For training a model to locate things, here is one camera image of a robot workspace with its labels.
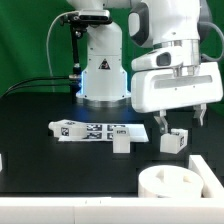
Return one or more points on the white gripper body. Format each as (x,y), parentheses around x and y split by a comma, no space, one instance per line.
(161,81)

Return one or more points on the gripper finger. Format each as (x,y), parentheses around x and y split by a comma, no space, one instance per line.
(160,118)
(199,113)

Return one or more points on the white round stool seat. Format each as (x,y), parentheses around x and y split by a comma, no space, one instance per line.
(168,181)

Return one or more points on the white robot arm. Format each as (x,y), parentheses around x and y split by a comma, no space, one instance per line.
(152,24)

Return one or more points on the white marker sheet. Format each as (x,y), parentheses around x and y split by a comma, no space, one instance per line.
(104,132)

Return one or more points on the white L-shaped fence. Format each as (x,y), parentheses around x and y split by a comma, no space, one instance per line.
(208,209)

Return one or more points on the black camera stand pole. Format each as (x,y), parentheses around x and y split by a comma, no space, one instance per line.
(76,76)

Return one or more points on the black camera on stand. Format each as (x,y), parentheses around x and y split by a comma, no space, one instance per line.
(86,17)

